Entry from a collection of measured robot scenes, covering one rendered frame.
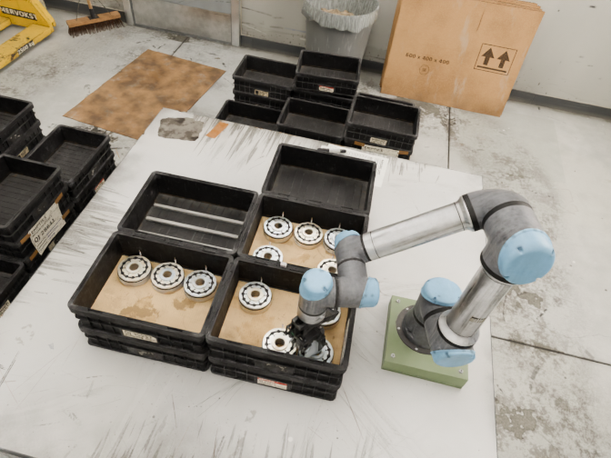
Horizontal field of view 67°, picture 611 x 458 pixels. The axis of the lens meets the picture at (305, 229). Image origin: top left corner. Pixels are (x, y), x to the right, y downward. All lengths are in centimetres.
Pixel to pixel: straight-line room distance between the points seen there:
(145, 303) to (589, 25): 378
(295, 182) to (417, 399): 92
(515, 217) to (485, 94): 311
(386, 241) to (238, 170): 107
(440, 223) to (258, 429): 78
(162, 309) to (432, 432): 89
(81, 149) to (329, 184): 150
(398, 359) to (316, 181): 77
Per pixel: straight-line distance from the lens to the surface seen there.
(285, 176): 190
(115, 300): 156
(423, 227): 118
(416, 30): 402
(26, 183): 256
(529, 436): 252
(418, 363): 156
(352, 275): 115
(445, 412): 160
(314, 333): 127
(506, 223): 111
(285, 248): 163
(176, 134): 231
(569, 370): 280
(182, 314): 149
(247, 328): 145
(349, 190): 188
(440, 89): 413
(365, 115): 291
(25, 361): 170
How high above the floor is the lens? 210
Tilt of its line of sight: 48 degrees down
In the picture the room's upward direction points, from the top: 8 degrees clockwise
